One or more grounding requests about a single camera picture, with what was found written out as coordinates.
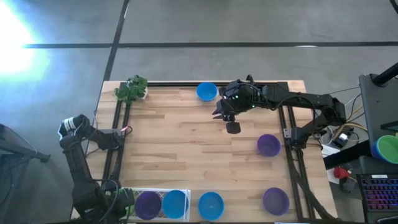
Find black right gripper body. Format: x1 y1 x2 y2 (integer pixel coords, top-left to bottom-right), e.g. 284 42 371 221
219 80 264 114

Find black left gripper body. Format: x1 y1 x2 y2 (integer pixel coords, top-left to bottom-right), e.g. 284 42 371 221
121 187 136 210

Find green mini bowl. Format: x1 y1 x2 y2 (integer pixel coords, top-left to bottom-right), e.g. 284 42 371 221
376 134 398 165
108 188 135 219

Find purple mini bowl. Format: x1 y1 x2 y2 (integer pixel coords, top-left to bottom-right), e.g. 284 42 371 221
134 190 163 221
262 187 290 217
256 134 282 157

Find blue mini bowl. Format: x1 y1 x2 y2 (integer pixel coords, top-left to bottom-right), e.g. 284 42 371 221
196 82 218 103
198 191 225 222
161 189 190 220
371 138 383 161

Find green plant in white pot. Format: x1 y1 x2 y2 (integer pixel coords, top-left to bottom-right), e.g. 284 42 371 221
114 74 149 105

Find black floor stand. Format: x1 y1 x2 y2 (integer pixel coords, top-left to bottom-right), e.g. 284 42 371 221
0 123 51 224

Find white paper sheet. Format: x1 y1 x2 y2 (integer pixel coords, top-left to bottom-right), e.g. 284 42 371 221
321 144 342 159

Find white power adapter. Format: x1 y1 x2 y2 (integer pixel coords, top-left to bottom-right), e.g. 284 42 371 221
332 132 352 149

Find black desk bar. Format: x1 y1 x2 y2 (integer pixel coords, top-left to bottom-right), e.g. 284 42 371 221
323 139 374 170

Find small red object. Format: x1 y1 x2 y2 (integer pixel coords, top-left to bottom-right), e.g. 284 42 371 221
333 167 351 180

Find black pole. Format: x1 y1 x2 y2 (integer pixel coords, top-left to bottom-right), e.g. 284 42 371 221
372 62 398 87

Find backlit computer keyboard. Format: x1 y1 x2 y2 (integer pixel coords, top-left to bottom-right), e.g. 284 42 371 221
356 173 398 214

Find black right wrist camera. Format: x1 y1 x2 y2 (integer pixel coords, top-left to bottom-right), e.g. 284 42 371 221
225 114 242 135

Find black aluminium frame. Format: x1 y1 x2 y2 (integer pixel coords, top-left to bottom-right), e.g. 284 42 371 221
102 80 338 223

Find white wire dish rack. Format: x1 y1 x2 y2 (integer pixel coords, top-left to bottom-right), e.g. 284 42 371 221
119 187 192 222

